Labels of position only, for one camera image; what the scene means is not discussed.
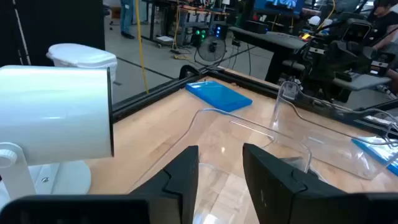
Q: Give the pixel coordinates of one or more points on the black work table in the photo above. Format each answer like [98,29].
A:
[267,39]

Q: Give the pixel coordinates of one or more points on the white cylindrical camera on stand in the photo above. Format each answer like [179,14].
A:
[53,109]

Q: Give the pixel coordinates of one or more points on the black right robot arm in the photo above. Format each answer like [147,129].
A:
[342,56]

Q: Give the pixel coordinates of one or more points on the clear plastic bin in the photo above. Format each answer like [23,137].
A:
[326,146]
[217,140]

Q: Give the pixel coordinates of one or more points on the black metal table frame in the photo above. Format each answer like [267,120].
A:
[149,96]

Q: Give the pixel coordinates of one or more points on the white trash bin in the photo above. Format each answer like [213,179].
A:
[81,56]

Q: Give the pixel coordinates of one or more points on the blue lit monitor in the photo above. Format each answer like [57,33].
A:
[280,6]

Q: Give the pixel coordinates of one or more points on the black floor fan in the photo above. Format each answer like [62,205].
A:
[212,48]

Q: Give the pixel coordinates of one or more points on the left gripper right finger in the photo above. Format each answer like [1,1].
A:
[280,199]

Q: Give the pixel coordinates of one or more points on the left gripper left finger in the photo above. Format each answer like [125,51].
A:
[177,186]

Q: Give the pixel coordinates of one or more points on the black curtain screen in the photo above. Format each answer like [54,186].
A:
[62,25]

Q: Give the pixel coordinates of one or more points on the blue plastic case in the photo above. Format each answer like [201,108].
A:
[217,95]
[379,154]

